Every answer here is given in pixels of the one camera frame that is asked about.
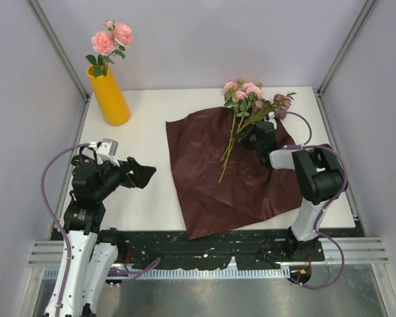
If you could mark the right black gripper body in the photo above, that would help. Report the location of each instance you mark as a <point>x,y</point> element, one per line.
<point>258,145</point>

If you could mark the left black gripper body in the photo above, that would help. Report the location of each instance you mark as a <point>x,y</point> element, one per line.
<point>116,175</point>

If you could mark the pink artificial flower bunch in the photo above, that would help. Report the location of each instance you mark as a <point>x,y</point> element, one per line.
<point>249,106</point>

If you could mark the black gold-lettered ribbon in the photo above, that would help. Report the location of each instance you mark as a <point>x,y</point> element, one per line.
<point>85,155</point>

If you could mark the red wrapping paper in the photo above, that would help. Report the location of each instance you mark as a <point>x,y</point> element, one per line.
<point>214,198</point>

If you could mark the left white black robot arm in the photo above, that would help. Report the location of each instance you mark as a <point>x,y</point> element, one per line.
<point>89,251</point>

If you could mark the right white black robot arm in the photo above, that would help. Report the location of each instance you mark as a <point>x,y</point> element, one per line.
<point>320,174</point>

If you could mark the yellow cylindrical vase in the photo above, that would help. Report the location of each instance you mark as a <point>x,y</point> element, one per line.
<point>109,96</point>

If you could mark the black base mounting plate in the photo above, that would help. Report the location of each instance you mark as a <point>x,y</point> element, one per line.
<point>251,249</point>

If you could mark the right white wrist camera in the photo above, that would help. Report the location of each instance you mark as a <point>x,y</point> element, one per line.
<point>271,118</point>

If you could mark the white slotted cable duct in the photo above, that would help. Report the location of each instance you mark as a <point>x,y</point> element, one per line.
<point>231,272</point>

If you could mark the right aluminium frame post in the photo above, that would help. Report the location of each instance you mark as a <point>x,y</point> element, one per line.
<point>356,27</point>

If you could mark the aluminium frame post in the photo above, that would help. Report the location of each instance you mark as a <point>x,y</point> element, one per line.
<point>356,27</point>
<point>57,47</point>

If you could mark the left aluminium frame post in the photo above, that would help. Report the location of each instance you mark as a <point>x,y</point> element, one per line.
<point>57,47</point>

